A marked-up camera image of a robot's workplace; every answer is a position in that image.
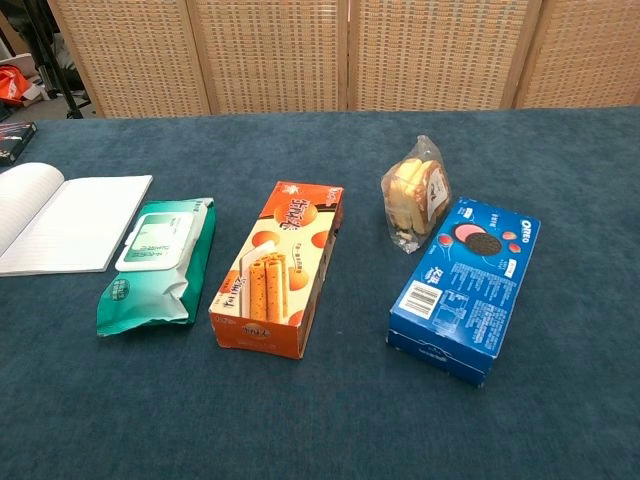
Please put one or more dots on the orange plastic bag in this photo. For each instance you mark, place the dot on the orange plastic bag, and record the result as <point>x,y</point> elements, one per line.
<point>12,85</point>

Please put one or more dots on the dark blue table mat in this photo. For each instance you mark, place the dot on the dark blue table mat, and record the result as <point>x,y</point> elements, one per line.
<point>320,415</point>

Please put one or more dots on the open white lined notebook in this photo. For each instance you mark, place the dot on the open white lined notebook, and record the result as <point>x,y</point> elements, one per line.
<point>65,225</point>

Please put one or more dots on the bagged sliced bread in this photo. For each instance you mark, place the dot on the bagged sliced bread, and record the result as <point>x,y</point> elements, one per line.
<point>415,200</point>

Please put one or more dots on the black and red box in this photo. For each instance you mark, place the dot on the black and red box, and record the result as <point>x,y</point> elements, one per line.
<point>15,142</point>

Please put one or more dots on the orange egg roll box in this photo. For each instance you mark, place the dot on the orange egg roll box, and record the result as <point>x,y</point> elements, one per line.
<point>280,270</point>

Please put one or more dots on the black tripod stand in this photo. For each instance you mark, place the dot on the black tripod stand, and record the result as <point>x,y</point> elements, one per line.
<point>62,75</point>

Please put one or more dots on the blue Oreo cookie box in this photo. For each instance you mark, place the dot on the blue Oreo cookie box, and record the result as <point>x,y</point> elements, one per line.
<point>465,295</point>

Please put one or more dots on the wicker folding screen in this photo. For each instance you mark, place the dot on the wicker folding screen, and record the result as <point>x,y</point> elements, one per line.
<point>280,55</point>

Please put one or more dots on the green wet wipes pack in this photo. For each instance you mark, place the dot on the green wet wipes pack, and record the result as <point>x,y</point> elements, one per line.
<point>160,270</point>

